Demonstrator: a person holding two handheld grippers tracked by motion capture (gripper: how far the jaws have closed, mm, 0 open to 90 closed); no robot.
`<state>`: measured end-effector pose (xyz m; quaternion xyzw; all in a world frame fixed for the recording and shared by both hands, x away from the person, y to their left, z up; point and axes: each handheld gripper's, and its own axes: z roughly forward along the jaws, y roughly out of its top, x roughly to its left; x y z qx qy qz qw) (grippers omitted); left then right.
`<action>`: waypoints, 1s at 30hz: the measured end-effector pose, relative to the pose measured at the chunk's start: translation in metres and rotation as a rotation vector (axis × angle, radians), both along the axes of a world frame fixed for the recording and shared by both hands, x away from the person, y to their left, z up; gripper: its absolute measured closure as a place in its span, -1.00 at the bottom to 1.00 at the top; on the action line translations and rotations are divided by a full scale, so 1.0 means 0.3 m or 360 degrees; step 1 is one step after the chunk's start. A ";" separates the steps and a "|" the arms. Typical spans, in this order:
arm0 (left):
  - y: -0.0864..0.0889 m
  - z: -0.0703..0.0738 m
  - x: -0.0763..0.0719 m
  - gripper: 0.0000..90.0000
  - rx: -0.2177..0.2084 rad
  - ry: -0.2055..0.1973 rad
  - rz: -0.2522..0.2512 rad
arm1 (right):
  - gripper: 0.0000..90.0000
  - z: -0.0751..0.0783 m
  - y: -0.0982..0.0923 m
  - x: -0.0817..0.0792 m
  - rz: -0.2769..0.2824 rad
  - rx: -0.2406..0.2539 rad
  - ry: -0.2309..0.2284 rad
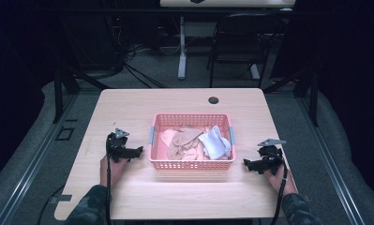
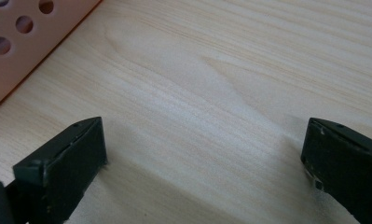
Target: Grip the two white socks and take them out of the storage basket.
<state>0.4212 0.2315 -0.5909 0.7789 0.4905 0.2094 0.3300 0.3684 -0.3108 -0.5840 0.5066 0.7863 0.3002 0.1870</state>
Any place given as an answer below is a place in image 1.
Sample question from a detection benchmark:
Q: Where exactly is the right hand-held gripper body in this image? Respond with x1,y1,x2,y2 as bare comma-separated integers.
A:
257,138,287,176

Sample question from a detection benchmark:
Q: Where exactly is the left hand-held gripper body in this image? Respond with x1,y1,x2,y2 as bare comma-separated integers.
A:
105,127,130,164

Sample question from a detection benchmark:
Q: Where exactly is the pink plastic basket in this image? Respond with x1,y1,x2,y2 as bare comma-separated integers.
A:
148,112,237,172

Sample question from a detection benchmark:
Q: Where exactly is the pink sock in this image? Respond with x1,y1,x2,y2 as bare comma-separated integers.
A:
159,126,211,162

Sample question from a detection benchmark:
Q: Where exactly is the white sock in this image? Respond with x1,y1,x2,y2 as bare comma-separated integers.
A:
198,125,232,160

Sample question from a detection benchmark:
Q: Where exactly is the tan sock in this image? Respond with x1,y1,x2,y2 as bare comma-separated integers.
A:
166,125,205,161

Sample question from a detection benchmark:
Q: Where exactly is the person's left hand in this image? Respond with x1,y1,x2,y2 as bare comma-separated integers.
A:
99,155,130,189

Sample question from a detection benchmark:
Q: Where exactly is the person's right hand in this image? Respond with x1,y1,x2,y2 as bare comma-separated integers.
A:
263,164,298,197

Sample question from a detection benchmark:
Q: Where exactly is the black metal stand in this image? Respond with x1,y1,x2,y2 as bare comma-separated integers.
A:
262,59,321,128
52,18,112,125

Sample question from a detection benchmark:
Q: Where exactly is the white desk leg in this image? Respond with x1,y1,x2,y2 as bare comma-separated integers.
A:
177,16,188,81

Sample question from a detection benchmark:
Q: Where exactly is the black chair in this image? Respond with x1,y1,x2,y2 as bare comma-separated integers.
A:
206,12,284,89

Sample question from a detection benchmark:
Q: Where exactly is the light background desk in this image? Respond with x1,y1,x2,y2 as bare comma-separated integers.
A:
159,0,297,8

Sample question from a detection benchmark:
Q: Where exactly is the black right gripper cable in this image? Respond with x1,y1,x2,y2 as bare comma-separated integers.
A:
269,156,290,225

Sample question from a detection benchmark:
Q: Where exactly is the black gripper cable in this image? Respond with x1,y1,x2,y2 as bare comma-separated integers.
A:
105,137,112,225
269,156,290,225

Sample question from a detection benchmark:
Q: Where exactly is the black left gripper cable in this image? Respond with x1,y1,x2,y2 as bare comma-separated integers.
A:
105,137,112,225

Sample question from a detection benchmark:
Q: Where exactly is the black floor socket frame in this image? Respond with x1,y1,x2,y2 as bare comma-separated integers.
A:
54,126,76,142

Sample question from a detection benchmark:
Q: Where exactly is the bundle of floor cables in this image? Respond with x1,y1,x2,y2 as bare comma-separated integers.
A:
108,15,183,89

